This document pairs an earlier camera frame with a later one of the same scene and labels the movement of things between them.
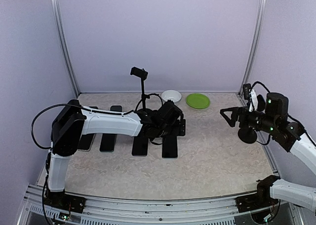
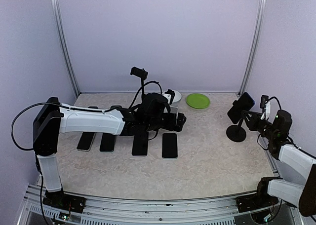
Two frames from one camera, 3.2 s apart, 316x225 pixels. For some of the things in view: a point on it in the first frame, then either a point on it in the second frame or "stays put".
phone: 169,147 stays put
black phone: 140,146 stays put
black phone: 260,103 → 245,102
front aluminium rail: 128,211 stays put
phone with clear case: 86,142 stays put
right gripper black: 241,111 → 252,123
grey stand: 118,108 stays put
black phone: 107,142 stays put
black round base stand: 247,135 → 236,133
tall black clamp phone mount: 141,73 stays put
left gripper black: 178,131 → 172,126
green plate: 198,100 stays put
